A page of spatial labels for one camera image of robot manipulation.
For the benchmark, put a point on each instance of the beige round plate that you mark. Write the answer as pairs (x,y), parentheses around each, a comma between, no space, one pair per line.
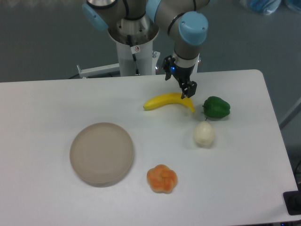
(102,154)

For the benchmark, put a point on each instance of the white right base bracket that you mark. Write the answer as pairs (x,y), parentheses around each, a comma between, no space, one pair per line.
(197,62)

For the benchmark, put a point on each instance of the black device at table edge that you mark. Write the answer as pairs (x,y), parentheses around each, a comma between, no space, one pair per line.
(293,202)

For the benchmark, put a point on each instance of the orange knotted bread roll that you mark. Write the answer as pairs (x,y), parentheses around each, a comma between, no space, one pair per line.
(162,179)

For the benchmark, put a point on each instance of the white base bracket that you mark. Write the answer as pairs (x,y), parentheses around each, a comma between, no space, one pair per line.
(98,72)
(197,62)

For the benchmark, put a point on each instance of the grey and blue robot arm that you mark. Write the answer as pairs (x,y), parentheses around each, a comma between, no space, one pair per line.
(179,19)

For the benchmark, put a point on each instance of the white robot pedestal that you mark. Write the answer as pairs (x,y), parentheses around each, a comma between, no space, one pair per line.
(134,42)

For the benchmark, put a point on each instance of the green bell pepper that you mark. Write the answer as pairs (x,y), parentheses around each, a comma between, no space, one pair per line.
(215,107)

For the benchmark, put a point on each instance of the blue plastic bag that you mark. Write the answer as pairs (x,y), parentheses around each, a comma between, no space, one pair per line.
(262,7)

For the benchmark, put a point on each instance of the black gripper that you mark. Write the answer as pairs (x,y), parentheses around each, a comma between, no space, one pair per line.
(181,69)

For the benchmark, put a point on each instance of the white left base bracket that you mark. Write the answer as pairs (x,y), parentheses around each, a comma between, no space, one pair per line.
(98,72)

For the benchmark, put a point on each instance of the yellow banana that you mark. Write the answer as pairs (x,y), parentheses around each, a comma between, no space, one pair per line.
(167,99)

